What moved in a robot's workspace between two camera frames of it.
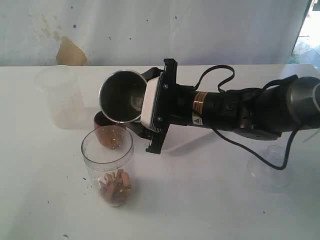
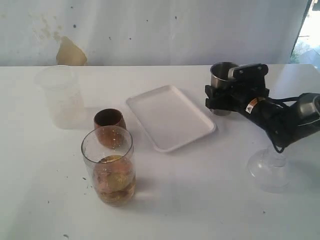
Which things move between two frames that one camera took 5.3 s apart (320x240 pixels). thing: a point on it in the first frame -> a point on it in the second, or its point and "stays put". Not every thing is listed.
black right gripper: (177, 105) -> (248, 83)
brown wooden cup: (111, 134) stays put
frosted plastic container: (63, 86) stays put
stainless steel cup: (121, 96) -> (219, 72)
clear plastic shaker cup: (108, 152) stays put
